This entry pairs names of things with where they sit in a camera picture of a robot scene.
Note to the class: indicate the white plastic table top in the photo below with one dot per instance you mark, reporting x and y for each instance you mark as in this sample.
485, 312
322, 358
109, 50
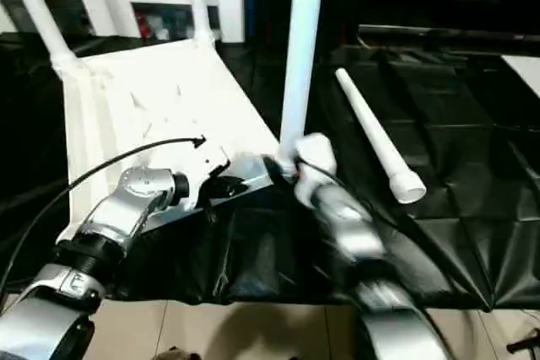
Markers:
147, 90

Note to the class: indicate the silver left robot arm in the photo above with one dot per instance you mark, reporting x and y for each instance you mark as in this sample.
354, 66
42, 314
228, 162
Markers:
126, 204

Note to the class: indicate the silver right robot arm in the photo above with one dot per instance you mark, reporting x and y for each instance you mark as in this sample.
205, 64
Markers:
346, 216

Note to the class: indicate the black glossy mat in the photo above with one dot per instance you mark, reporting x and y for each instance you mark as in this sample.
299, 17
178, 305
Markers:
274, 250

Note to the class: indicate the grey robot torso front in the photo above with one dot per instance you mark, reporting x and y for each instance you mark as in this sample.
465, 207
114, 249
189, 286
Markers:
179, 354

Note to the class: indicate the small red box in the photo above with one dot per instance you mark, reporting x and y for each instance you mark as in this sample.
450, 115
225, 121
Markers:
145, 25

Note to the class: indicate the long black bar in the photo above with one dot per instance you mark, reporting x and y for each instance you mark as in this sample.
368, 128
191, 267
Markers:
443, 33

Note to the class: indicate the flat white board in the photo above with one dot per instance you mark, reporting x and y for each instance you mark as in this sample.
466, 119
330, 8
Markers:
527, 71

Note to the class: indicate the black floor rod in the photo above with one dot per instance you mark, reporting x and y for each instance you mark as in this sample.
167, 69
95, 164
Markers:
525, 343

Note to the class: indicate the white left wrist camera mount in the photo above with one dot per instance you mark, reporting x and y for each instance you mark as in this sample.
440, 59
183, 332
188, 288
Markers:
206, 166

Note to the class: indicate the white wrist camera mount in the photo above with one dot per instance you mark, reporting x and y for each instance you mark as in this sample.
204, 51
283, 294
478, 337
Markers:
314, 153
206, 166

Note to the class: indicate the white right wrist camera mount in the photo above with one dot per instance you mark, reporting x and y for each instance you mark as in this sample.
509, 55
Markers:
314, 153

